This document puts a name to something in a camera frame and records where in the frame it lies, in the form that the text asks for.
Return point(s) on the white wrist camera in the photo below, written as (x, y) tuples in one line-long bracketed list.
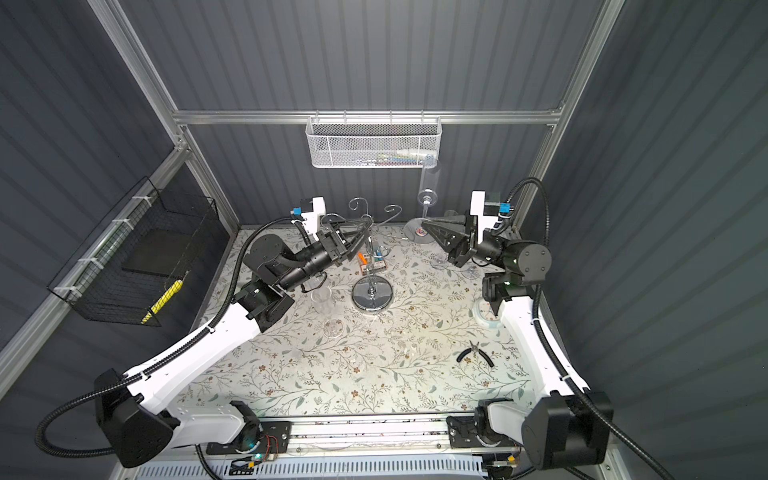
[(490, 210), (309, 213)]

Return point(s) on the yellow black striped item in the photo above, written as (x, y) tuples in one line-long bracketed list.
[(163, 300)]

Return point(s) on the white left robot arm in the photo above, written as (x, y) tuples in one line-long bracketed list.
[(265, 272)]

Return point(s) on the white wire mesh basket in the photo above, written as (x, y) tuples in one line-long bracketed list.
[(335, 145)]

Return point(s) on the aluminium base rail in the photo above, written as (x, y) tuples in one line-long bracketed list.
[(360, 435)]

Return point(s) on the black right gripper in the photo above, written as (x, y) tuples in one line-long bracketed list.
[(460, 246)]

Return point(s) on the black wire mesh basket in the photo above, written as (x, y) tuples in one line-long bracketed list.
[(163, 236)]

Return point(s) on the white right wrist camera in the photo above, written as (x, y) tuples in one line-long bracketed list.
[(490, 210)]

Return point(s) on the items in white basket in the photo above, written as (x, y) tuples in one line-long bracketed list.
[(426, 158)]

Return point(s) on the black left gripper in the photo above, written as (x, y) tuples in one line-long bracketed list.
[(333, 245)]

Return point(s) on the colourful small packet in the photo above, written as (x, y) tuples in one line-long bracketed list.
[(370, 262)]

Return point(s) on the silver wine glass rack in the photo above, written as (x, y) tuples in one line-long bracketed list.
[(372, 293)]

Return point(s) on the clear flute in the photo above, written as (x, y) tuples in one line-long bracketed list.
[(323, 303), (426, 197), (472, 272), (439, 263)]

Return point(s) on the black pliers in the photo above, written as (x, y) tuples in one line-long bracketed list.
[(474, 349)]

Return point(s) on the white round tape roll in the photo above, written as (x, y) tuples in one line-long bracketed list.
[(483, 314)]

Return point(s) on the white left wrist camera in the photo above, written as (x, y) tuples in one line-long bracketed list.
[(309, 213)]

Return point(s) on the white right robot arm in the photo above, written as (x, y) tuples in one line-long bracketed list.
[(514, 291)]

